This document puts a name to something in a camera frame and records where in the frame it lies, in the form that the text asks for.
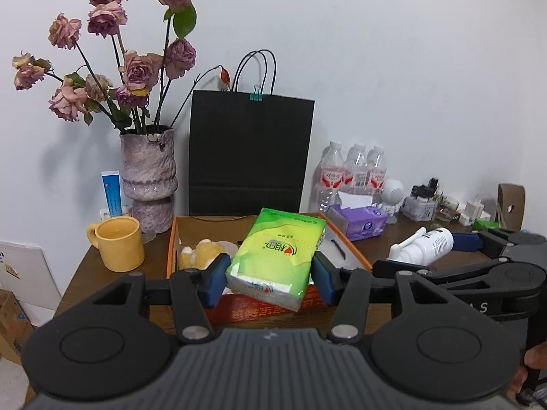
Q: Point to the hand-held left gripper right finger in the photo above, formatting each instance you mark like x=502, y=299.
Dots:
x=322, y=281

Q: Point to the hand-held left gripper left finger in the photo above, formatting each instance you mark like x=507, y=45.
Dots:
x=216, y=281

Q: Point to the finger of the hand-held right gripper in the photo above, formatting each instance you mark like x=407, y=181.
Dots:
x=468, y=241
x=427, y=271

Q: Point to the white spray bottle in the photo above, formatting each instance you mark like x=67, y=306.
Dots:
x=429, y=243

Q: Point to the white and tan alpaca plush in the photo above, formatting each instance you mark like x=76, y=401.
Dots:
x=201, y=254

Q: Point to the orange cardboard box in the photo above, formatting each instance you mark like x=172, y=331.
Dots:
x=256, y=314

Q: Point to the green tissue pack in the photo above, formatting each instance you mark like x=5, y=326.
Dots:
x=275, y=256

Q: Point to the clear container with black devices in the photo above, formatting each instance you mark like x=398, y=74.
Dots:
x=421, y=205

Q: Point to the person's right hand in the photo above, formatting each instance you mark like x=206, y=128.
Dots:
x=536, y=356

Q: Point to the green packet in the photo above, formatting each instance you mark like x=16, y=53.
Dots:
x=487, y=224

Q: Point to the white charger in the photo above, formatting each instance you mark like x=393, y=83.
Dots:
x=472, y=213

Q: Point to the clear glass cup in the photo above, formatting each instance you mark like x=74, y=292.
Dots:
x=447, y=211

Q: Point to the brown cardboard piece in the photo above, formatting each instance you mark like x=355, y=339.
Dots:
x=510, y=207

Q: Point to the purple tissue pack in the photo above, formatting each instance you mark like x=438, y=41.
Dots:
x=363, y=224

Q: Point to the white robot figurine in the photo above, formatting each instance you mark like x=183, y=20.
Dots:
x=392, y=198

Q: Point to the clear water bottle red label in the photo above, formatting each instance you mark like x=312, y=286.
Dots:
x=355, y=173
x=377, y=175
x=330, y=179

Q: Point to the yellow mug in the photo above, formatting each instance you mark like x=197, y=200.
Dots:
x=119, y=245

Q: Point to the mottled pink ceramic vase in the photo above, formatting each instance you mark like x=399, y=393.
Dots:
x=148, y=179

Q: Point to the blue and white tube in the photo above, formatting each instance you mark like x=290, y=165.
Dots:
x=112, y=194

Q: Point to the black paper bag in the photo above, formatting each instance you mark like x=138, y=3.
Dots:
x=250, y=149

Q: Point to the white board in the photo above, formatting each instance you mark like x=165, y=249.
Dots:
x=27, y=275

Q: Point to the teal binder clip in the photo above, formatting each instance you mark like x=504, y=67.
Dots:
x=255, y=96

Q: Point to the brown cardboard carton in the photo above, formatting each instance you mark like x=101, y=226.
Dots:
x=13, y=329

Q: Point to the dried pink rose bouquet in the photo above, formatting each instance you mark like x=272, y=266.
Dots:
x=136, y=68

